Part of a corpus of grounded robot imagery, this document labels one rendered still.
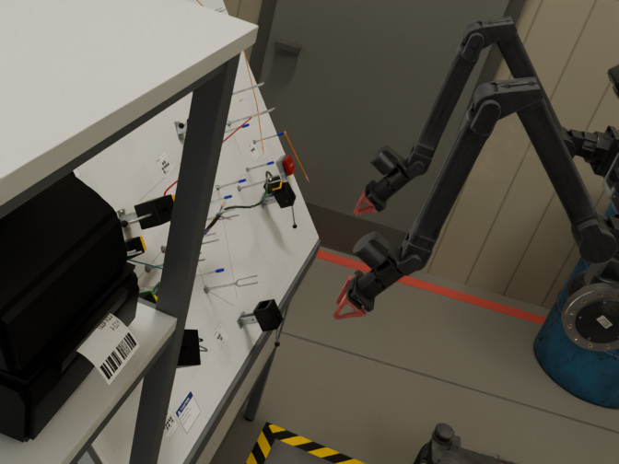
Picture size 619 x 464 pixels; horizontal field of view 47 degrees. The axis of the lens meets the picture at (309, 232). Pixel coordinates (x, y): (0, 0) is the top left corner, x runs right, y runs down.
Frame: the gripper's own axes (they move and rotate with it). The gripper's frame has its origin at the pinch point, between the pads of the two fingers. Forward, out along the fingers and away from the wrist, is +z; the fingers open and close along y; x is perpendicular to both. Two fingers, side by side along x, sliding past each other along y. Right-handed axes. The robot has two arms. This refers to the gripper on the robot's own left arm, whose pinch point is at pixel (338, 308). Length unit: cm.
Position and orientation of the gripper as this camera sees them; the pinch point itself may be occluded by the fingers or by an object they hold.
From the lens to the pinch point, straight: 173.0
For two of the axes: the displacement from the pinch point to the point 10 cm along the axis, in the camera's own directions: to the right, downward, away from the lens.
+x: 7.1, 6.5, 2.6
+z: -6.9, 5.7, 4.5
